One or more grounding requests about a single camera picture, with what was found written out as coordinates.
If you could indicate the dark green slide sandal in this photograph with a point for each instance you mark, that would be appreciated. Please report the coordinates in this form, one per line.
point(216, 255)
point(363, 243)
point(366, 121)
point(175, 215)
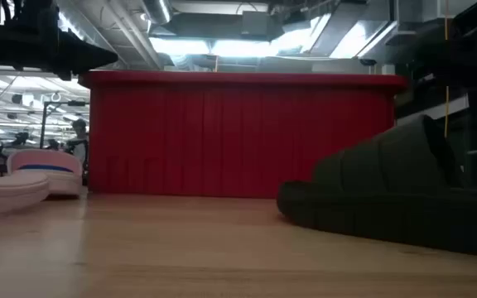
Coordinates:
point(387, 186)

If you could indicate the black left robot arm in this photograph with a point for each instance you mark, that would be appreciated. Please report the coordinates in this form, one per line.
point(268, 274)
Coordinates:
point(31, 14)

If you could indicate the large red plastic bin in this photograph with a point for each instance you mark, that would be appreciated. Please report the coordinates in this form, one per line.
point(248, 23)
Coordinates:
point(222, 136)

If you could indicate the person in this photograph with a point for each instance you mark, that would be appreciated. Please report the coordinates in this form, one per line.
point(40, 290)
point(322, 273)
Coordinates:
point(79, 145)

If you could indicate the pink slide with blue stripe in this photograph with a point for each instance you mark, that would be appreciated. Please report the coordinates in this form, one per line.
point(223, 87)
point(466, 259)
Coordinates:
point(44, 180)

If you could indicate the bright ceiling light panel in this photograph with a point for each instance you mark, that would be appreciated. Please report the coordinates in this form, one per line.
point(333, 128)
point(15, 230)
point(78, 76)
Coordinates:
point(222, 47)

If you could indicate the black stand frame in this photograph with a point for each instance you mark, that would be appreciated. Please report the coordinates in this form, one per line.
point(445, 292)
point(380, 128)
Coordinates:
point(42, 124)

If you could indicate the round silver ceiling duct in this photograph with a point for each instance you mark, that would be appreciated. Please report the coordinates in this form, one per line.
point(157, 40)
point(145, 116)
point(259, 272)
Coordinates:
point(157, 10)

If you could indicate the grey ceiling duct box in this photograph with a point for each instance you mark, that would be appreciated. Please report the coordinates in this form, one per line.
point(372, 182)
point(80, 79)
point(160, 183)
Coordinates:
point(257, 22)

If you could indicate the slanted silver metal duct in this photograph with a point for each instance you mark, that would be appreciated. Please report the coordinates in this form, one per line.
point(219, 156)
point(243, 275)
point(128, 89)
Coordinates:
point(338, 29)

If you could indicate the black security camera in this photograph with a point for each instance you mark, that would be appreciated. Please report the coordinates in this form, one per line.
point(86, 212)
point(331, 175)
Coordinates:
point(367, 62)

